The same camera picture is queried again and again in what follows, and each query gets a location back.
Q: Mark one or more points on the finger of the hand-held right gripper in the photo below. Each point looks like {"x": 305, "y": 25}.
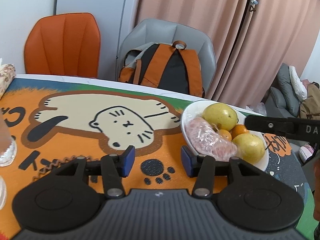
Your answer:
{"x": 270, "y": 125}

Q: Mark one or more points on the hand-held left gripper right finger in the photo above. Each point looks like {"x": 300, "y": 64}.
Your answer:
{"x": 186, "y": 161}

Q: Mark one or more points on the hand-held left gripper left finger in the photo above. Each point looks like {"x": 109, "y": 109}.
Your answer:
{"x": 130, "y": 160}

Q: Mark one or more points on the elongated yellow-green pear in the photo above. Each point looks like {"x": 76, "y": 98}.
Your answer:
{"x": 250, "y": 147}

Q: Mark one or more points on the orange mandarin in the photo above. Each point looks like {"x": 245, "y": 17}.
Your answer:
{"x": 238, "y": 131}
{"x": 225, "y": 135}

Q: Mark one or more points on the plastic-wrapped pink sausage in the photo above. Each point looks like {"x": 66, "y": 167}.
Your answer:
{"x": 207, "y": 137}

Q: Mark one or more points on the white plate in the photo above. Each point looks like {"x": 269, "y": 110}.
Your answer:
{"x": 190, "y": 112}

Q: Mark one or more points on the round yellow-green pear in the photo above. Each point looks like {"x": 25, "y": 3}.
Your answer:
{"x": 218, "y": 115}

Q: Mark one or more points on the person's right hand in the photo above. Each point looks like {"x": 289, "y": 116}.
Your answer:
{"x": 318, "y": 175}

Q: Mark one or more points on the white plastic bag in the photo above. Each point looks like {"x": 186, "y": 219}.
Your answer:
{"x": 256, "y": 109}

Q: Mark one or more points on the grey sofa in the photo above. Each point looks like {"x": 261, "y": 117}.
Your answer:
{"x": 277, "y": 105}

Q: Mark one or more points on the pink slipper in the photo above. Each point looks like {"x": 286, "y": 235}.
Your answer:
{"x": 306, "y": 152}

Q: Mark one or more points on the brown jacket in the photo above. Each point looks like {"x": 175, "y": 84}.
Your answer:
{"x": 311, "y": 102}

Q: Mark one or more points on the grey cushion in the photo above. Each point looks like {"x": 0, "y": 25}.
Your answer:
{"x": 287, "y": 85}

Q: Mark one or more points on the white pillow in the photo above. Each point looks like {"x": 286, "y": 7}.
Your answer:
{"x": 298, "y": 82}

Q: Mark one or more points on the printed cartoon table mat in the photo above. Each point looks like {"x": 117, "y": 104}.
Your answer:
{"x": 75, "y": 140}

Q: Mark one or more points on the orange and black backpack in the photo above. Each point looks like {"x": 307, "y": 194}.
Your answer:
{"x": 172, "y": 67}

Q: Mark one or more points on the pink curtain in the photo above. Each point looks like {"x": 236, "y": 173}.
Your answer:
{"x": 280, "y": 25}
{"x": 187, "y": 5}

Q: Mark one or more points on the small hanging charm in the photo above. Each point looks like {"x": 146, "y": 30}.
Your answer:
{"x": 253, "y": 3}

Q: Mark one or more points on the grey chair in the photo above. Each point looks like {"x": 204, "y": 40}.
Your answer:
{"x": 170, "y": 32}

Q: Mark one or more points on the orange chair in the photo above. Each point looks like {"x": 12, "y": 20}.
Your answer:
{"x": 62, "y": 45}

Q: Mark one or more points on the patterned tissue box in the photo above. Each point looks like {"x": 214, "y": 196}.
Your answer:
{"x": 6, "y": 77}

